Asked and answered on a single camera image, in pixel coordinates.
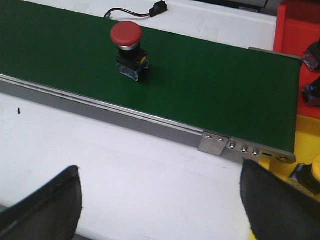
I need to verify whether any red plastic tray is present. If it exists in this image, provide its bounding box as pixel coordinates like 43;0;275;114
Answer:
273;0;320;119

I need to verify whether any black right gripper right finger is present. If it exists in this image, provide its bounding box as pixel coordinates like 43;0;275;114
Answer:
239;159;320;240

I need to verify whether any yellow mushroom push button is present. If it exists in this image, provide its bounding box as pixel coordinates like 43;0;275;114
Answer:
288;155;320;198

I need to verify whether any black sensor with cable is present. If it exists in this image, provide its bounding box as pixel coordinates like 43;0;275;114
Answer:
103;0;168;19

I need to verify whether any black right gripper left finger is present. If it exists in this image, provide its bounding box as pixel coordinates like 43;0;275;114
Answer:
0;165;83;240

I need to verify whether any green conveyor belt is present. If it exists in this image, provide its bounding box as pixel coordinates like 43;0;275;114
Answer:
0;0;301;152

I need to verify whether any red mushroom push button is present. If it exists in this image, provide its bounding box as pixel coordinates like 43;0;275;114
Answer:
302;77;320;107
110;21;149;82
302;41;320;72

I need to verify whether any aluminium conveyor frame rail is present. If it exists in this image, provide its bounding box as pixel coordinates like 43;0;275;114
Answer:
0;74;297;164

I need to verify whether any yellow plastic tray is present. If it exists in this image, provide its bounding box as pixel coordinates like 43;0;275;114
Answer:
249;114;320;240

